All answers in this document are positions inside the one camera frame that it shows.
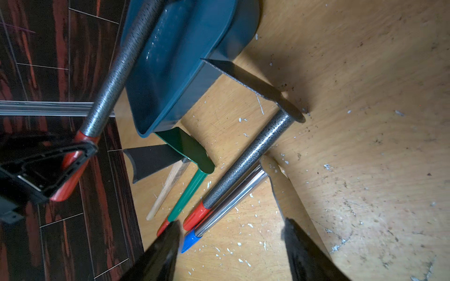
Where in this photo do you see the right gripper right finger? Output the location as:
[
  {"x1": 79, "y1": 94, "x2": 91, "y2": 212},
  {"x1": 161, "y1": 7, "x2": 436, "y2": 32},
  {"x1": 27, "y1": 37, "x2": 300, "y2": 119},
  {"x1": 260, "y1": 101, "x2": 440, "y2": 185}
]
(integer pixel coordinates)
[{"x1": 282, "y1": 218, "x2": 349, "y2": 281}]

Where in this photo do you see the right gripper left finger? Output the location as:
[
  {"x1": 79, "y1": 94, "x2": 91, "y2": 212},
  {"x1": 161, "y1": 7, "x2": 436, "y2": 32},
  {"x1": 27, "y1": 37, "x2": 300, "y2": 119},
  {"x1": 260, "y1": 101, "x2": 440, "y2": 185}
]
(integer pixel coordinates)
[{"x1": 120, "y1": 221, "x2": 181, "y2": 281}]

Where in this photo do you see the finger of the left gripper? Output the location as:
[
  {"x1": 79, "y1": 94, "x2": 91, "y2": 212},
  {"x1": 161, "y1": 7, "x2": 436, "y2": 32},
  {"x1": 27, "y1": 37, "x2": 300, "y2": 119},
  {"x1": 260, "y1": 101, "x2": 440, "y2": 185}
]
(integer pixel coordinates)
[{"x1": 1, "y1": 138, "x2": 98, "y2": 224}]

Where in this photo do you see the grey hoe red grip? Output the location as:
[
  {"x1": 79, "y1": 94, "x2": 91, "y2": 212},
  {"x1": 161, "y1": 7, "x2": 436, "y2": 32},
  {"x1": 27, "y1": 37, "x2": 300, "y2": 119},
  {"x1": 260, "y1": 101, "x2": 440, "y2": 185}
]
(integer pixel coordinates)
[
  {"x1": 49, "y1": 1, "x2": 166, "y2": 202},
  {"x1": 183, "y1": 59, "x2": 306, "y2": 231}
]

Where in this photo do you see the chrome hoe blue grip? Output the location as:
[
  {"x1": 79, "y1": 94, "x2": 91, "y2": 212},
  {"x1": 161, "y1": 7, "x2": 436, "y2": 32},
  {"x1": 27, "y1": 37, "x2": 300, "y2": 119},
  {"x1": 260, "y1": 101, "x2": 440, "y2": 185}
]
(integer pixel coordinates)
[{"x1": 182, "y1": 156, "x2": 330, "y2": 258}]

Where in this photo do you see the teal plastic storage box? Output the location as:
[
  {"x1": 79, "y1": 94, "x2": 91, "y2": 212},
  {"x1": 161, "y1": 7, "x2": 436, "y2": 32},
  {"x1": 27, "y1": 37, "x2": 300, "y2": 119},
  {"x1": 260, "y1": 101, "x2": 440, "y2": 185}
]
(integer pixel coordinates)
[{"x1": 125, "y1": 1, "x2": 260, "y2": 138}]

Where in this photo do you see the wooden handle hammer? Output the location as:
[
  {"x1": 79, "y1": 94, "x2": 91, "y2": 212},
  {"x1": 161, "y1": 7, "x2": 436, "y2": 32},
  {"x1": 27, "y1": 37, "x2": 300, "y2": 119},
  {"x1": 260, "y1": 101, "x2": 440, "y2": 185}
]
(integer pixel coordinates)
[{"x1": 123, "y1": 144, "x2": 191, "y2": 221}]

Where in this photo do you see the green handle red tip hoe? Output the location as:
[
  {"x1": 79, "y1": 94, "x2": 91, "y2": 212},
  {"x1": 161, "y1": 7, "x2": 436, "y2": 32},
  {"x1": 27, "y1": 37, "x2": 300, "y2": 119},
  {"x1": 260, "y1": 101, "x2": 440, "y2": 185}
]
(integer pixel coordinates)
[{"x1": 155, "y1": 126, "x2": 216, "y2": 238}]

